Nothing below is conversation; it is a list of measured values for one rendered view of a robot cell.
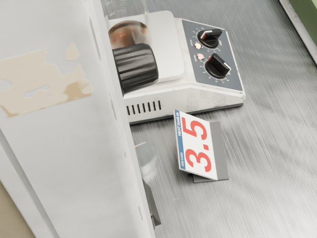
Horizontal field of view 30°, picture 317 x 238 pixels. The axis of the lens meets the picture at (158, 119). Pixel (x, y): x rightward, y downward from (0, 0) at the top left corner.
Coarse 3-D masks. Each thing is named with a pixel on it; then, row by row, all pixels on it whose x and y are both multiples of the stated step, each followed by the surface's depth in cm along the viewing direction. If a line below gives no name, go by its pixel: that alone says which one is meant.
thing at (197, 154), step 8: (184, 120) 77; (192, 120) 78; (200, 120) 79; (184, 128) 76; (192, 128) 77; (200, 128) 78; (184, 136) 75; (192, 136) 76; (200, 136) 77; (184, 144) 75; (192, 144) 76; (200, 144) 76; (208, 144) 77; (184, 152) 74; (192, 152) 75; (200, 152) 76; (208, 152) 77; (192, 160) 74; (200, 160) 75; (208, 160) 76; (192, 168) 73; (200, 168) 74; (208, 168) 75
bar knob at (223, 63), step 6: (216, 54) 79; (210, 60) 79; (216, 60) 78; (222, 60) 78; (210, 66) 79; (216, 66) 79; (222, 66) 78; (228, 66) 78; (210, 72) 78; (216, 72) 79; (222, 72) 79; (228, 72) 78
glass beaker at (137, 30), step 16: (112, 0) 74; (128, 0) 75; (144, 0) 73; (112, 16) 76; (128, 16) 77; (144, 16) 71; (112, 32) 72; (128, 32) 71; (144, 32) 73; (112, 48) 74
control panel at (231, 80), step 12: (192, 24) 84; (192, 36) 82; (192, 48) 80; (204, 48) 81; (216, 48) 83; (228, 48) 84; (192, 60) 79; (204, 60) 80; (228, 60) 82; (204, 72) 78; (216, 84) 78; (228, 84) 79; (240, 84) 80
